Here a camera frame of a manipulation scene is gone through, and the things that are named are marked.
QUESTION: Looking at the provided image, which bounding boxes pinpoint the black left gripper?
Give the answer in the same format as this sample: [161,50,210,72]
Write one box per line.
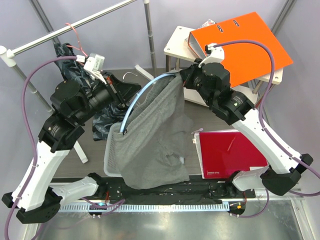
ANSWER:
[73,70,141,125]

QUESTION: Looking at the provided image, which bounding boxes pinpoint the dark patterned shark shorts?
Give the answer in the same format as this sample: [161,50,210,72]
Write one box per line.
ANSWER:
[53,43,128,141]

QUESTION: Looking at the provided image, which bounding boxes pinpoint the light blue hanger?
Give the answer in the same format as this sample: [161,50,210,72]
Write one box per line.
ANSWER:
[119,72,175,133]

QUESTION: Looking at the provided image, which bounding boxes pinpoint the grey shorts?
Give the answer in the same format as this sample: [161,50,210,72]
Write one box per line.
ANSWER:
[114,73,193,190]

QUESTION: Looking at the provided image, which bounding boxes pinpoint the pink hanger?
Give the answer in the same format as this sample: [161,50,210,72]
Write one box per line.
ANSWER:
[65,23,88,57]

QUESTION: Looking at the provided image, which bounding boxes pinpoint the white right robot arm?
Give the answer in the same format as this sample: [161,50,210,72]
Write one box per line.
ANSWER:
[179,62,313,198]

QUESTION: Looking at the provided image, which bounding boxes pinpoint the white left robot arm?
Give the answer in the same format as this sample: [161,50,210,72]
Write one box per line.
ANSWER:
[2,71,142,224]

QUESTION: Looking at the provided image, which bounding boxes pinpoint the white two-tier shelf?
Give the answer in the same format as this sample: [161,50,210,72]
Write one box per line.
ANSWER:
[163,26,270,106]

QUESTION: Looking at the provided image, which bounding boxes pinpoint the patterned book under binder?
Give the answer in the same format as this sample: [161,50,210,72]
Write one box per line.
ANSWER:
[184,19,216,43]

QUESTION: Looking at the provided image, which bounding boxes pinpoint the white plastic basket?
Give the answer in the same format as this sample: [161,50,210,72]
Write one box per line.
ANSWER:
[103,122,122,178]

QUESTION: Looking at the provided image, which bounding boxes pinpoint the red folder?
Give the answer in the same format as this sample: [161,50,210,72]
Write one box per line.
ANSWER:
[192,129,268,179]

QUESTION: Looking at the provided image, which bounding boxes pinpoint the silver clothes rack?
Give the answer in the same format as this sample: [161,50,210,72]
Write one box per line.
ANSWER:
[0,0,167,165]

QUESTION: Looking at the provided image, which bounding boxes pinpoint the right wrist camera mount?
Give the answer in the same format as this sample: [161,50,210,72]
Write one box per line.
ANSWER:
[198,43,225,68]

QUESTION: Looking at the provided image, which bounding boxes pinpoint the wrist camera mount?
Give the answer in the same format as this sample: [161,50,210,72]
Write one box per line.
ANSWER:
[198,43,225,68]
[76,53,107,85]

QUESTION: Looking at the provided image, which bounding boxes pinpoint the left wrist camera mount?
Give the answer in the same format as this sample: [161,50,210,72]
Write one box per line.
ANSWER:
[76,53,107,85]

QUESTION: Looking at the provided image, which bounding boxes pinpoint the orange ring binder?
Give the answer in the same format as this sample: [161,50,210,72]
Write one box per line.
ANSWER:
[187,12,293,87]

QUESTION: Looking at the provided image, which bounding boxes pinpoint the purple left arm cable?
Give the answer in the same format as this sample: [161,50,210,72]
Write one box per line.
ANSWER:
[3,55,78,240]

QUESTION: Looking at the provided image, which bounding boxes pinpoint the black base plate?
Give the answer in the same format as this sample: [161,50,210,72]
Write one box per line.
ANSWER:
[92,175,256,205]

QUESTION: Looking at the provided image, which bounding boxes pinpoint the white cable duct strip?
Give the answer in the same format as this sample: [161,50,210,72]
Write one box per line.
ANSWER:
[59,201,230,213]

